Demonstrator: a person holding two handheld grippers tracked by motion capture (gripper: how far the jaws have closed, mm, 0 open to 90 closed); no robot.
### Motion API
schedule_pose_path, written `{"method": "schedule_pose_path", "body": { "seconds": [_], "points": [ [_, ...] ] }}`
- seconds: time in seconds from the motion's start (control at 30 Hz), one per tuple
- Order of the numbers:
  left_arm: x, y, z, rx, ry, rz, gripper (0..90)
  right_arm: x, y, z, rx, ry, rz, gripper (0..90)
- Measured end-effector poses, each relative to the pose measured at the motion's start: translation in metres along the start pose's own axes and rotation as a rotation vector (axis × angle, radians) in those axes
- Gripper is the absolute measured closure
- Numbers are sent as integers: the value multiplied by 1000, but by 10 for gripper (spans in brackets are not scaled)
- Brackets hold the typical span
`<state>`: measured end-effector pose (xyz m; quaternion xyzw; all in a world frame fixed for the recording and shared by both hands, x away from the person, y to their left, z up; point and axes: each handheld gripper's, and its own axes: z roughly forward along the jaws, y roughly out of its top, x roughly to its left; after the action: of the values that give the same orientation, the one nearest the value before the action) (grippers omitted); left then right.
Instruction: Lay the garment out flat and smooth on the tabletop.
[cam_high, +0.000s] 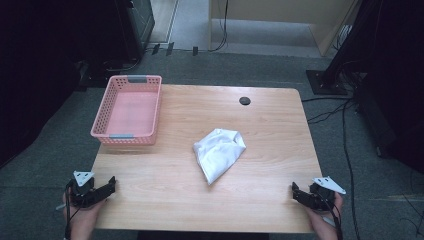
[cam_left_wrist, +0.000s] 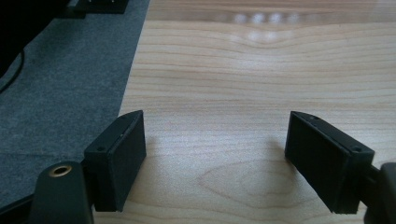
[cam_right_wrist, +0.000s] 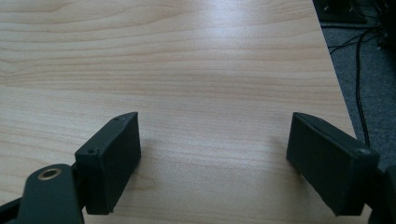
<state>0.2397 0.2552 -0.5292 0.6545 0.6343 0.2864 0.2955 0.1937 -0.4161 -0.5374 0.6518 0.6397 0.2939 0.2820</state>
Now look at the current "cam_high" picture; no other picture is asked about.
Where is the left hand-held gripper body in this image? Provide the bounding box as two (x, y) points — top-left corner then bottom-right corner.
(67, 170), (101, 209)

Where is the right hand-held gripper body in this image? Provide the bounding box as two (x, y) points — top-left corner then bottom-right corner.
(308, 176), (347, 212)

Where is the white t-shirt with cartoon print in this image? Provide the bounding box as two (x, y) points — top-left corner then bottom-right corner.
(192, 128), (247, 186)

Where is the person's left hand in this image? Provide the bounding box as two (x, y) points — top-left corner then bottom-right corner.
(62, 193), (108, 240)

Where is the person's right hand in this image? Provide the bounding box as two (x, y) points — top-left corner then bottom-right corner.
(305, 192), (345, 240)

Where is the pink plastic basket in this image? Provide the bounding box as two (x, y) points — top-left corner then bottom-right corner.
(90, 74), (163, 146)

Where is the black metal stand pole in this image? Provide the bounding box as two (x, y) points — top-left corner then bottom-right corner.
(323, 0), (379, 86)

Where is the dark glass-front cabinet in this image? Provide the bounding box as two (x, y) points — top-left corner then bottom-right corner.
(114, 0), (156, 62)

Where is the light wooden cabinet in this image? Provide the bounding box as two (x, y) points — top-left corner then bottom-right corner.
(208, 0), (363, 58)

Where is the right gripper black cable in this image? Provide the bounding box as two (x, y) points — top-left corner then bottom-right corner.
(319, 194), (345, 240)

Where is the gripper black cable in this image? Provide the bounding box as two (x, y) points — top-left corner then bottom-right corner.
(63, 179), (84, 240)
(319, 194), (345, 240)

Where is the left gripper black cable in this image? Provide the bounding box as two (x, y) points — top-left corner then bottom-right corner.
(63, 179), (84, 240)

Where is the long black floor cable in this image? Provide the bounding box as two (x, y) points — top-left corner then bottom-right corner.
(341, 99), (362, 240)

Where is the black floor cable bundle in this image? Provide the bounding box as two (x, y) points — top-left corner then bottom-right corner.
(300, 95), (355, 125)

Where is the black stand base plate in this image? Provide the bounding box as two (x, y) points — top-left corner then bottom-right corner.
(305, 69), (350, 97)

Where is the black hanging cable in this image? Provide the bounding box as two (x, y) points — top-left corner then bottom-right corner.
(207, 0), (230, 53)

